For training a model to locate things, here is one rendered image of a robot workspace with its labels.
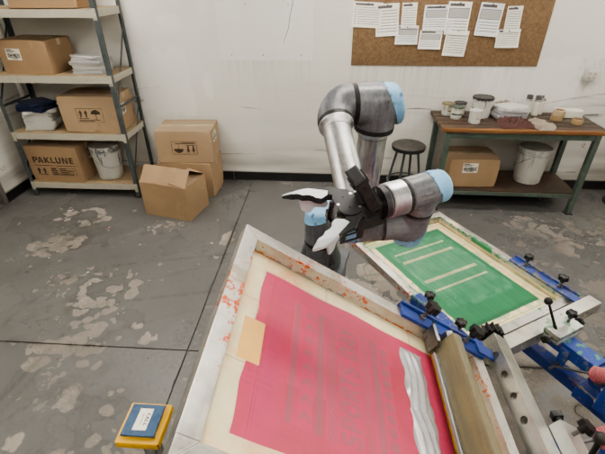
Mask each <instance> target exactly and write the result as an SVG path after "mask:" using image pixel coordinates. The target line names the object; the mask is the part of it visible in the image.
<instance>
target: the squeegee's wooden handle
mask: <svg viewBox="0 0 605 454"><path fill-rule="evenodd" d="M434 351H435V352H436V353H437V354H438V356H439V360H440V363H441V367H442V369H443V373H444V376H445V380H446V383H447V389H448V392H449V395H450V399H451V402H452V405H453V408H454V412H455V415H456V421H457V424H458V428H459V430H460V434H461V437H462V441H463V444H464V447H465V453H466V454H502V452H501V447H500V445H499V442H498V440H497V437H496V434H495V431H494V429H493V427H492V422H491V419H490V417H489V414H488V412H487V409H486V406H485V404H484V401H483V397H482V394H481V392H480V389H479V386H478V384H477V381H476V378H475V376H474V372H473V369H472V366H471V364H470V361H469V358H468V356H467V353H466V351H465V346H464V343H463V341H462V338H461V336H460V335H458V334H456V333H451V334H450V335H448V336H447V337H446V338H445V339H444V340H442V341H441V345H440V346H439V347H438V348H437V349H435V350H434Z"/></svg>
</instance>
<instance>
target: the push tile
mask: <svg viewBox="0 0 605 454"><path fill-rule="evenodd" d="M165 408H166V406H165V405H157V404H134V405H133V407H132V408H131V412H130V414H129V416H128V418H127V420H126V422H125V424H124V426H123V428H122V431H121V433H120V435H121V436H129V437H143V438H154V437H155V434H156V431H157V429H158V426H159V423H160V420H161V418H162V415H163V413H164V411H165Z"/></svg>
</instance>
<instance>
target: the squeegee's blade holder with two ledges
mask: <svg viewBox="0 0 605 454"><path fill-rule="evenodd" d="M432 357H433V360H434V364H435V368H436V371H437V374H438V381H439V384H440V387H441V391H442V395H443V398H444V402H445V405H446V408H447V415H448V419H449V421H450V425H451V429H452V432H453V436H454V439H455V443H456V449H457V453H458V454H466V453H465V447H464V444H463V441H462V437H461V434H460V430H459V428H458V424H457V421H456V415H455V412H454V408H453V405H452V402H451V399H450V395H449V392H448V389H447V383H446V380H445V376H444V373H443V369H442V367H441V363H440V360H439V356H438V354H437V353H436V352H434V353H433V354H432Z"/></svg>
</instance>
